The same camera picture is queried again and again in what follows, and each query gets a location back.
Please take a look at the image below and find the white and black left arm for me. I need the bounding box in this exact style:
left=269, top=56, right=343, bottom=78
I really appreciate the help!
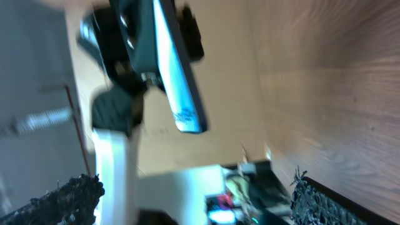
left=76, top=0, right=209, bottom=224

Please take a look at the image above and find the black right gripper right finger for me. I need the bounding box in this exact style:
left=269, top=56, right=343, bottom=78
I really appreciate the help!
left=290, top=167, right=391, bottom=225

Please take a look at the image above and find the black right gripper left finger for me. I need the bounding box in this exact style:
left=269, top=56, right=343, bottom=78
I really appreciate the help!
left=1, top=174, right=105, bottom=225

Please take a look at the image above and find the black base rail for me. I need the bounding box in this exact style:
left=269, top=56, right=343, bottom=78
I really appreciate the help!
left=206, top=160, right=294, bottom=225

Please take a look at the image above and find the blue Galaxy smartphone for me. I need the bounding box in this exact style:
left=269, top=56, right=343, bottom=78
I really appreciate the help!
left=110, top=0, right=208, bottom=134

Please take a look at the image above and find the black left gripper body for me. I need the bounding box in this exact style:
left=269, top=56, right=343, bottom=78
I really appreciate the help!
left=77, top=1, right=205, bottom=94

